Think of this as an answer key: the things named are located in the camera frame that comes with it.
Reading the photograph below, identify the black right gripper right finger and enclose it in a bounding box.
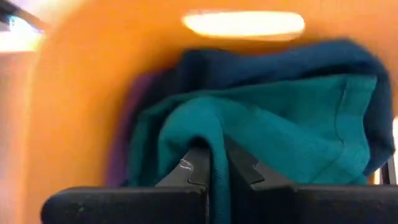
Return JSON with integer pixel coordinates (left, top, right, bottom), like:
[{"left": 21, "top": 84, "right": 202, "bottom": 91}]
[{"left": 225, "top": 136, "right": 398, "bottom": 224}]

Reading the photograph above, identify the yellow plastic basket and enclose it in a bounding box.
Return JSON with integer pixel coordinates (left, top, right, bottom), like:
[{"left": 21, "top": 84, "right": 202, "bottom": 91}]
[{"left": 23, "top": 0, "right": 398, "bottom": 224}]

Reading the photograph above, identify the navy blue towel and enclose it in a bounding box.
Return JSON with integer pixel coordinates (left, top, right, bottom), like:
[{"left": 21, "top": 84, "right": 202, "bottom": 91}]
[{"left": 139, "top": 39, "right": 396, "bottom": 179}]

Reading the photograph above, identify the purple towel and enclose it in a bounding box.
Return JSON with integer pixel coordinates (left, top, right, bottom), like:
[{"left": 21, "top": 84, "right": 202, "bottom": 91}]
[{"left": 104, "top": 73, "right": 163, "bottom": 188}]

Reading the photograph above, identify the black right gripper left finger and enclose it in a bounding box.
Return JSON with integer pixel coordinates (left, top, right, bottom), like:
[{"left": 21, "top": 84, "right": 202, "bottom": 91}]
[{"left": 40, "top": 145, "right": 213, "bottom": 224}]

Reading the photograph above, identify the dark green towel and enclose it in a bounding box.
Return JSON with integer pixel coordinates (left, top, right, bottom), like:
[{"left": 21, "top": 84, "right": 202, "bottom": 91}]
[{"left": 127, "top": 74, "right": 379, "bottom": 224}]

